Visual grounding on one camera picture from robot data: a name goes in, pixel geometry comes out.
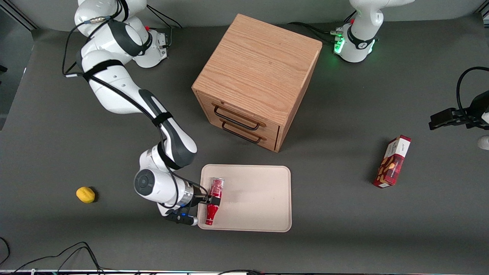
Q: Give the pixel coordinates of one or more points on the beige rectangular tray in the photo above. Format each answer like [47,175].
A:
[256,198]

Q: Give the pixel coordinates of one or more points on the wooden drawer cabinet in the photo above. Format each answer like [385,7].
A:
[259,65]

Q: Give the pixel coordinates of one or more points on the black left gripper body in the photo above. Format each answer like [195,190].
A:
[470,113]

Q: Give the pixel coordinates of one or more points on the red coke bottle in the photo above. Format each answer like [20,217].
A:
[217,187]

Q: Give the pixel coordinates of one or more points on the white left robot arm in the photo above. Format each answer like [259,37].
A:
[359,34]

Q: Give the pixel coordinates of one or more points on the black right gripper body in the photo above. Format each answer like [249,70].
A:
[199,198]

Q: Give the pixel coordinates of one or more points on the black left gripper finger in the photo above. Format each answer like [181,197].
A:
[445,117]

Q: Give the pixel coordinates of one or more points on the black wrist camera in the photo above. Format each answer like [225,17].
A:
[181,219]

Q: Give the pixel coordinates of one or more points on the red snack box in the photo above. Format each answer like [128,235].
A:
[393,162]

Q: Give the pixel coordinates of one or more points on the yellow lemon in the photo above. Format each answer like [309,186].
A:
[85,194]

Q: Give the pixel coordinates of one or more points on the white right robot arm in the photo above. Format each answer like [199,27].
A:
[114,84]

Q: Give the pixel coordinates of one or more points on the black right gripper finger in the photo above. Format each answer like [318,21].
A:
[215,200]

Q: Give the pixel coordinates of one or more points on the wooden drawer front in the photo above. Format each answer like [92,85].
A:
[206,102]
[267,142]

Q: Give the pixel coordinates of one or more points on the dark aluminium frame bar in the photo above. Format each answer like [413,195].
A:
[17,15]
[483,7]

